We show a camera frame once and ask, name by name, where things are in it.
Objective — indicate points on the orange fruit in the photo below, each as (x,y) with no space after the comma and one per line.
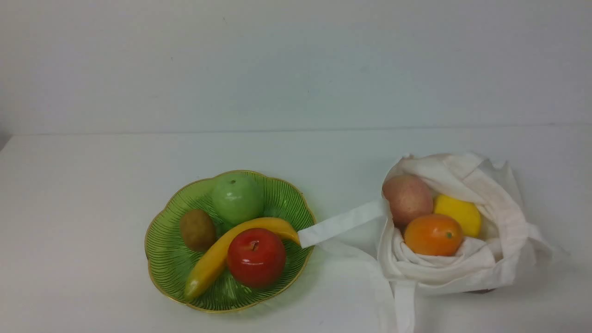
(434,235)

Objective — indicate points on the green glass fruit bowl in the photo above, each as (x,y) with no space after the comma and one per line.
(170,261)

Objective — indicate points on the brown kiwi fruit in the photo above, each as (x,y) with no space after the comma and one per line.
(197,230)

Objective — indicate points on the white cloth bag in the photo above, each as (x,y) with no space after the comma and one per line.
(512,244)

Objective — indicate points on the green apple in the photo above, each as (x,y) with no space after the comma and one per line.
(237,198)

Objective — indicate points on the red apple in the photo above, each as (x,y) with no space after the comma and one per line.
(256,258)

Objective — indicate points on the pink peach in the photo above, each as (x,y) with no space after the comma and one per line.
(408,197)

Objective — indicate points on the yellow banana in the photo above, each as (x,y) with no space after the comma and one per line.
(213,262)

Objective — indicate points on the yellow lemon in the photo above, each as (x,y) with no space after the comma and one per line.
(465,213)

